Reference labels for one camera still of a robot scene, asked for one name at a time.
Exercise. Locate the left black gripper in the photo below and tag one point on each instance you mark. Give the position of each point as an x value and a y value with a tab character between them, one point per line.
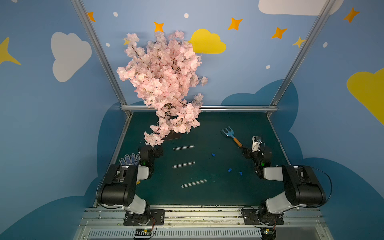
156	150

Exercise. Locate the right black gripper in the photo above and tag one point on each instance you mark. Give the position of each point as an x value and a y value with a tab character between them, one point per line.
247	151

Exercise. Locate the clear test tube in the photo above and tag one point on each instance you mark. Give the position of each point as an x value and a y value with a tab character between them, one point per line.
183	148
194	183
183	165

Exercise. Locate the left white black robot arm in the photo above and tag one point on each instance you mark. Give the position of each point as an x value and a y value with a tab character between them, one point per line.
118	187

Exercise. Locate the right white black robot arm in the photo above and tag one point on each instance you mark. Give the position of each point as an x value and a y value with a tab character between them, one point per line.
302	189

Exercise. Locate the small circuit board left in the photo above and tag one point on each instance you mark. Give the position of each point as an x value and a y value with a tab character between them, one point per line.
143	233

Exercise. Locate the small circuit board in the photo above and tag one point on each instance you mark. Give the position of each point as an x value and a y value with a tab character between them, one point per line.
143	233
268	234

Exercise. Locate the pink artificial cherry blossom tree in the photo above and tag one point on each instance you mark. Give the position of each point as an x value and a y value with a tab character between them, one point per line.
163	74

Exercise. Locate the small circuit board right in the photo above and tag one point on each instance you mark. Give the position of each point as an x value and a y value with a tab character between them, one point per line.
268	234

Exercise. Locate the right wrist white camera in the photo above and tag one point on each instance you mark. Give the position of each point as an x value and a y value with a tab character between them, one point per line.
256	143

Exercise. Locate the blue garden fork wooden handle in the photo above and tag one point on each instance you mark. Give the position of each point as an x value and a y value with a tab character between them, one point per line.
228	131

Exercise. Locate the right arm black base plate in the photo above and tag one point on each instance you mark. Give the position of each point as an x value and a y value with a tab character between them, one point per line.
253	217

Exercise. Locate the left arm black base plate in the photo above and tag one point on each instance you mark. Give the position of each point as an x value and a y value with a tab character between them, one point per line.
149	218

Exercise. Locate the aluminium front rail bed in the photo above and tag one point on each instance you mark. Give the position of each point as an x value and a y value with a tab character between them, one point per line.
202	223

